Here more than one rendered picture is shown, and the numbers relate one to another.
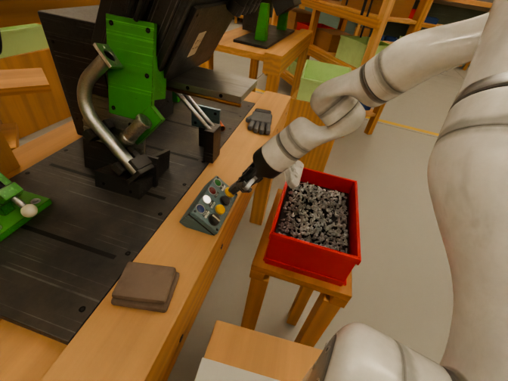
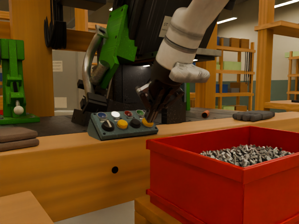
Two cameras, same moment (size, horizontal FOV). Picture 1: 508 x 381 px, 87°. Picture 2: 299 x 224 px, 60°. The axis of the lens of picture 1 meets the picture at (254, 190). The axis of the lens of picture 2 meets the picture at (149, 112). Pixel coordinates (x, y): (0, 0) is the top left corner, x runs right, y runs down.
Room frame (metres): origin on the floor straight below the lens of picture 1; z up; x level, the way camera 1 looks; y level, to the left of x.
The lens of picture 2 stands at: (0.10, -0.40, 1.02)
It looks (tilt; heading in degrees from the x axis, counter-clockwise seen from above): 6 degrees down; 47
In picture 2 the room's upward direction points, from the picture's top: straight up
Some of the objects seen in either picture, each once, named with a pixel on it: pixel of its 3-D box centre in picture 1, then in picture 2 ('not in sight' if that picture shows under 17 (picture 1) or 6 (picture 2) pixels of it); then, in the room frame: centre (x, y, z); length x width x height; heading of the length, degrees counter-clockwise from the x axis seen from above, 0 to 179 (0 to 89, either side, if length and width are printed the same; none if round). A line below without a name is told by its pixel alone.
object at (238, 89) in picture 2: not in sight; (214, 81); (5.94, 3.33, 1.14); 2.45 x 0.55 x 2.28; 167
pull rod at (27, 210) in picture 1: (20, 203); (18, 105); (0.36, 0.46, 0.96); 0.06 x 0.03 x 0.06; 80
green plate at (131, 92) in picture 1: (139, 68); (120, 40); (0.64, 0.31, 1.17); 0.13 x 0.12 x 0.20; 170
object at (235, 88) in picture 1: (185, 78); (163, 59); (0.79, 0.25, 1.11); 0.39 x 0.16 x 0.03; 80
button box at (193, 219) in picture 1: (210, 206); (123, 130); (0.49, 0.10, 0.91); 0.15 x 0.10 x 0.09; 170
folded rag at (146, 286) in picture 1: (147, 285); (10, 138); (0.25, 0.17, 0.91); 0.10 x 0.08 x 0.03; 91
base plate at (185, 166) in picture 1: (148, 149); (131, 119); (0.72, 0.36, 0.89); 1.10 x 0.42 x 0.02; 170
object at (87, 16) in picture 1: (122, 74); (136, 74); (0.85, 0.48, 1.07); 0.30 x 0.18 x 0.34; 170
